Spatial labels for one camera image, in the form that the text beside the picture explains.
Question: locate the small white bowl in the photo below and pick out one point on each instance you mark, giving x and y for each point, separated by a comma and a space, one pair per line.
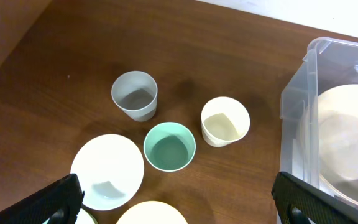
110, 169

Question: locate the grey plastic cup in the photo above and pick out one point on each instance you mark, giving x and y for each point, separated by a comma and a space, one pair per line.
136, 94

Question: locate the small yellow bowl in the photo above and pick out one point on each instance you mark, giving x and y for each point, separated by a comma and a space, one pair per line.
152, 212

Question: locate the cream plate bowl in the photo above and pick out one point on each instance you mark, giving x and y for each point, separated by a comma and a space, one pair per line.
338, 142

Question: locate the clear plastic storage container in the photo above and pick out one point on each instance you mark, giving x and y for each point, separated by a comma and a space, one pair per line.
328, 63

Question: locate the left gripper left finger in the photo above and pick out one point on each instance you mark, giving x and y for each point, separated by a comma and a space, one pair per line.
59, 202

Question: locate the cream plastic cup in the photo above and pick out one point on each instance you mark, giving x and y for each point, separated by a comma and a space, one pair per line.
224, 120

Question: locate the mint green plastic cup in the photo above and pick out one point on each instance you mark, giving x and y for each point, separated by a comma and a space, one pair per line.
169, 146

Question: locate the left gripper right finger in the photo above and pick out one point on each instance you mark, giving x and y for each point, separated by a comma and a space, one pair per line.
299, 202

